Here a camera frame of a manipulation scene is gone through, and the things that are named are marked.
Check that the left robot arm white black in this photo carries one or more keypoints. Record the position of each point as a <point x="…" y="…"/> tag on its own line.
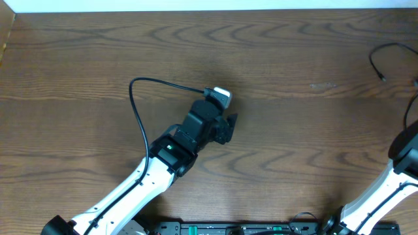
<point x="170" y="157"/>

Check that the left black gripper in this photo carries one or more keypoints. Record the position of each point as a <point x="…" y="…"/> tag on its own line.
<point x="227" y="128"/>

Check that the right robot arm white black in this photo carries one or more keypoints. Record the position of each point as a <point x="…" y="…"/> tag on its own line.
<point x="394" y="184"/>

